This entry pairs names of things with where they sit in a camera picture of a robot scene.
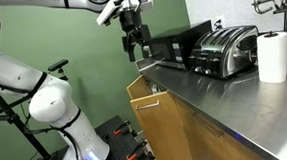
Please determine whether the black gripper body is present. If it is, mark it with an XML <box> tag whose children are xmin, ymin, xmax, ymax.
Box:
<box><xmin>117</xmin><ymin>8</ymin><xmax>155</xmax><ymax>46</ymax></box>

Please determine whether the wooden closed cabinet door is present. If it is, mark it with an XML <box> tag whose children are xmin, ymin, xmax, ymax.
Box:
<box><xmin>168</xmin><ymin>93</ymin><xmax>287</xmax><ymax>160</ymax></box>

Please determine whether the black microwave oven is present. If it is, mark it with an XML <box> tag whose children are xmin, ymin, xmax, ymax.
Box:
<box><xmin>146</xmin><ymin>15</ymin><xmax>214</xmax><ymax>72</ymax></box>

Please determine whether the silver four-slot toaster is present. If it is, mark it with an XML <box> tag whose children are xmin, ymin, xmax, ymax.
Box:
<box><xmin>187</xmin><ymin>21</ymin><xmax>261</xmax><ymax>82</ymax></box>

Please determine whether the black orange clamp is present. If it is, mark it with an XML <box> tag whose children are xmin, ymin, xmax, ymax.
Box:
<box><xmin>126</xmin><ymin>137</ymin><xmax>149</xmax><ymax>160</ymax></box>
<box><xmin>112</xmin><ymin>118</ymin><xmax>132</xmax><ymax>137</ymax></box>

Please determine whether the black paper towel holder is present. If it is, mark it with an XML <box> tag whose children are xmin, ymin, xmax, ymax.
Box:
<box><xmin>263</xmin><ymin>29</ymin><xmax>280</xmax><ymax>39</ymax></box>

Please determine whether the white paper towel roll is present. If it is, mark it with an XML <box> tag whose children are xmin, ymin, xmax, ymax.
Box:
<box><xmin>254</xmin><ymin>30</ymin><xmax>287</xmax><ymax>85</ymax></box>

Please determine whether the metal hanging rack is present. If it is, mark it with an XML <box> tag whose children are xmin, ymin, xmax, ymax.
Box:
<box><xmin>250</xmin><ymin>0</ymin><xmax>287</xmax><ymax>33</ymax></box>

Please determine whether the black tripod stand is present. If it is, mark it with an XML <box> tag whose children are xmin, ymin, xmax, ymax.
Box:
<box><xmin>0</xmin><ymin>75</ymin><xmax>61</xmax><ymax>160</ymax></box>

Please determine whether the metal door handle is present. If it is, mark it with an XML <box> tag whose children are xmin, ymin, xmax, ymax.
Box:
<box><xmin>135</xmin><ymin>99</ymin><xmax>161</xmax><ymax>113</ymax></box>

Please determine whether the black camera on tripod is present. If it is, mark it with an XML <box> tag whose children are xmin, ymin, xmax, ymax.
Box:
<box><xmin>47</xmin><ymin>57</ymin><xmax>71</xmax><ymax>75</ymax></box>

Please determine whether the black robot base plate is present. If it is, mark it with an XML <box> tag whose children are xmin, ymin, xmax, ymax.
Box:
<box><xmin>91</xmin><ymin>113</ymin><xmax>161</xmax><ymax>160</ymax></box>

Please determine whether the dark cabinet door handle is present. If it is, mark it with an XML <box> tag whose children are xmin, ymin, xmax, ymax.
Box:
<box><xmin>188</xmin><ymin>112</ymin><xmax>226</xmax><ymax>139</ymax></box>

